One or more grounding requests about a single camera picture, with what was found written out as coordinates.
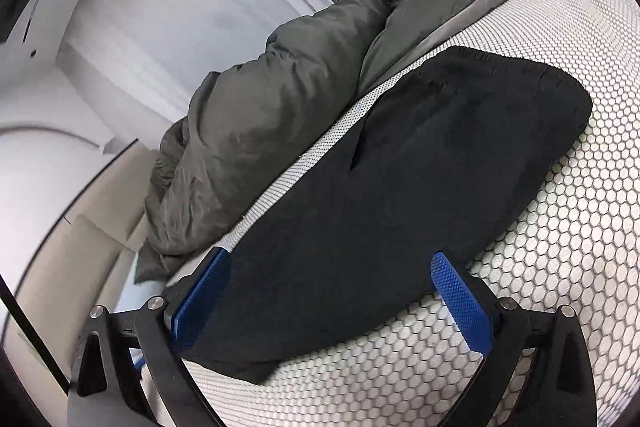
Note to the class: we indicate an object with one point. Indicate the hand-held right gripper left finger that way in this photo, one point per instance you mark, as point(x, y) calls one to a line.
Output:
point(200, 302)

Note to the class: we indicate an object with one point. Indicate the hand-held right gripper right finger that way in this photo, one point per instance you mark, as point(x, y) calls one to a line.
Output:
point(460, 302)

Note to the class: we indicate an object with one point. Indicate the black pants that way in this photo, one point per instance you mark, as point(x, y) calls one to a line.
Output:
point(375, 207)

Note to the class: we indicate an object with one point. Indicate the light blue pillow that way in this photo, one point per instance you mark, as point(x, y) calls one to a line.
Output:
point(150, 289)

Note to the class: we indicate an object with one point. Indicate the beige padded headboard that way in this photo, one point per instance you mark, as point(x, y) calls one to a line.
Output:
point(75, 257)

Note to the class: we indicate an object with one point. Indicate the grey duvet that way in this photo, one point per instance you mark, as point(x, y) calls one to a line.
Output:
point(250, 117)

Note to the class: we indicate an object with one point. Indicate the white curtain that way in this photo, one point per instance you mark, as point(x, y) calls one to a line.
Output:
point(200, 7)

